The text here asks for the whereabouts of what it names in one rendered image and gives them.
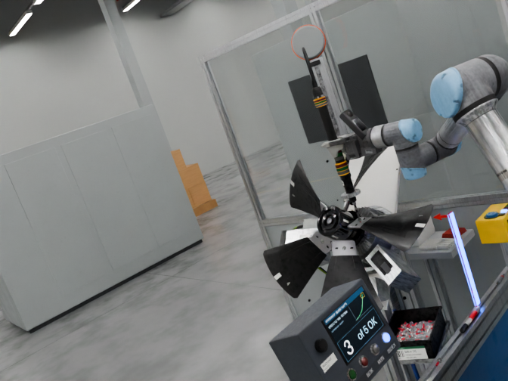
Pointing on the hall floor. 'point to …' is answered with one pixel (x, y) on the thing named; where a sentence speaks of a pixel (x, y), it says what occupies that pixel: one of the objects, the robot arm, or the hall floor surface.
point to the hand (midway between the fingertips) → (326, 142)
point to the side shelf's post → (441, 294)
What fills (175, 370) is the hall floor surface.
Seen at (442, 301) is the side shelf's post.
